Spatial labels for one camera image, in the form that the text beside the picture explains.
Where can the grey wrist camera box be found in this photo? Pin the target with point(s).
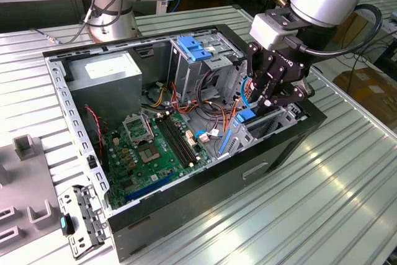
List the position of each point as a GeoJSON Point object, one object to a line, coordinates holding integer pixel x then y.
{"type": "Point", "coordinates": [266, 30]}

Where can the blue expansion slot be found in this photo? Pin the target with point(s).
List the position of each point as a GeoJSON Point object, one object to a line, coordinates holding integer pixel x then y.
{"type": "Point", "coordinates": [149, 188]}

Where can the metal slat side table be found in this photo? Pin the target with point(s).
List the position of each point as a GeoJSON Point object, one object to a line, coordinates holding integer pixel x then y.
{"type": "Point", "coordinates": [387, 7]}

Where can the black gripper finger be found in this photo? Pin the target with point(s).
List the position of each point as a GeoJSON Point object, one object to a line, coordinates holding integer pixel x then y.
{"type": "Point", "coordinates": [257, 69]}
{"type": "Point", "coordinates": [297, 94]}

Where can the green motherboard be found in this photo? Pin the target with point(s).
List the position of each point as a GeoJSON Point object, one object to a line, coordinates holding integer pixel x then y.
{"type": "Point", "coordinates": [161, 165]}

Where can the grey metal slot bracket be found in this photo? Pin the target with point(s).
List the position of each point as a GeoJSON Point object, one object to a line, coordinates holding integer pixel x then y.
{"type": "Point", "coordinates": [90, 215]}

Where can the grey parts rack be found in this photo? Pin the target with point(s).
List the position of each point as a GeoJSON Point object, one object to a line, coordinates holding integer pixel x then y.
{"type": "Point", "coordinates": [28, 184]}

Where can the grey metal drive cage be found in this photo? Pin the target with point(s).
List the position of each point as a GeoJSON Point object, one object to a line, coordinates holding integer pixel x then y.
{"type": "Point", "coordinates": [189, 75]}

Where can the CPU socket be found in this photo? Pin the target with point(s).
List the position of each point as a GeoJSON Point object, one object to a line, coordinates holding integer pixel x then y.
{"type": "Point", "coordinates": [149, 153]}

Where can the flat cardboard box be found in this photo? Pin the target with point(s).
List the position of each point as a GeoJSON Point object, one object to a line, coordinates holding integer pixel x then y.
{"type": "Point", "coordinates": [369, 91]}

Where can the blue plastic drive bracket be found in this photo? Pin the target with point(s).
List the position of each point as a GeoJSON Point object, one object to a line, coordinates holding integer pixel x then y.
{"type": "Point", "coordinates": [192, 49]}

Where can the black teal latch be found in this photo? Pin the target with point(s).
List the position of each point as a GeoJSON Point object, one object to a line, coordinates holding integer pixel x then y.
{"type": "Point", "coordinates": [64, 224]}

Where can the black RAM slot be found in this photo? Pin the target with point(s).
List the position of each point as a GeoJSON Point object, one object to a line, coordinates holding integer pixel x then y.
{"type": "Point", "coordinates": [180, 141]}
{"type": "Point", "coordinates": [184, 141]}
{"type": "Point", "coordinates": [176, 141]}
{"type": "Point", "coordinates": [172, 141]}

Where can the grey power supply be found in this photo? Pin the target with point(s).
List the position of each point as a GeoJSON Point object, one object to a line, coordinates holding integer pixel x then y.
{"type": "Point", "coordinates": [105, 94]}

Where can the black open PC case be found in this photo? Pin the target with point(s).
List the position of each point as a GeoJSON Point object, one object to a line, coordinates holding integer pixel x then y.
{"type": "Point", "coordinates": [217, 190]}

